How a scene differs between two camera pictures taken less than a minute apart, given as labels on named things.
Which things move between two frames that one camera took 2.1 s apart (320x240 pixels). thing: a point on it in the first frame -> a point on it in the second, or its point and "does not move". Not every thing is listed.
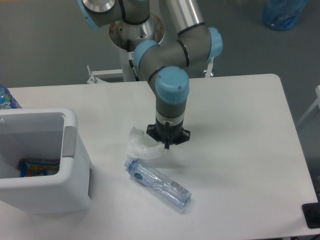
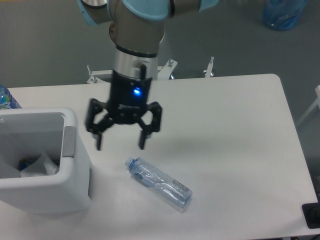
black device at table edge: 311,212 does not move
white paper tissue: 140,147 -> 41,167
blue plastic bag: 283,15 does not move
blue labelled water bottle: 7,100 does not move
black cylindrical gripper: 168,133 -> 128,101
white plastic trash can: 44,133 does not move
